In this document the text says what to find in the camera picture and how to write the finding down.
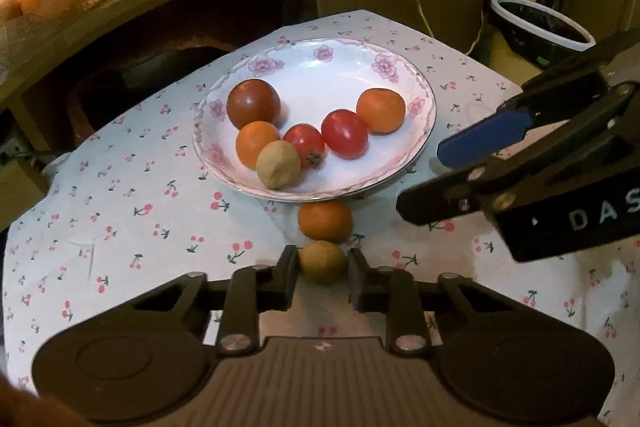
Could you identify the small orange tangerine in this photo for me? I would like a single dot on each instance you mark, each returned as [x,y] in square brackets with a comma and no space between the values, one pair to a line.
[381,110]
[325,221]
[252,141]

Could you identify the small red tomato with stem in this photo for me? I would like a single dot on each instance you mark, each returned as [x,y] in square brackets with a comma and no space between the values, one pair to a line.
[302,141]

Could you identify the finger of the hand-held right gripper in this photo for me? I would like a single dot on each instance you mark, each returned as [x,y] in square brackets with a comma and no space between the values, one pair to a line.
[435,204]
[480,139]

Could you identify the white floral plate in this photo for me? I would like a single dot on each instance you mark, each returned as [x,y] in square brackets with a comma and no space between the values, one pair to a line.
[325,77]

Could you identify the large dark red tomato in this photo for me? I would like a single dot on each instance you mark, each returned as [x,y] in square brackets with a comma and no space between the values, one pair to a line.
[253,103]

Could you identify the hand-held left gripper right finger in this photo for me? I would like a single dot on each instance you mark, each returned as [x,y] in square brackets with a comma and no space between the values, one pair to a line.
[357,279]

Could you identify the white bin with black bag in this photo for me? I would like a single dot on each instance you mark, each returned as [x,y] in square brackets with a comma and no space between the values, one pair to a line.
[540,32]

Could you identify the cherry print tablecloth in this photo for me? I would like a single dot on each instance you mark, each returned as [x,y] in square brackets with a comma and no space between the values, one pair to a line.
[150,232]

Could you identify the small brown round fruit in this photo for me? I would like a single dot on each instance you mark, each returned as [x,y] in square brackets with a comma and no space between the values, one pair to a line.
[277,166]
[322,263]

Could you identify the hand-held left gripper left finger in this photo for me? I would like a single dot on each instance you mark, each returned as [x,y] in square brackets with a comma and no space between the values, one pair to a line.
[287,277]

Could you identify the yellow apple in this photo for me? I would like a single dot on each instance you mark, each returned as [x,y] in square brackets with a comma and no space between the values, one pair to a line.
[9,7]

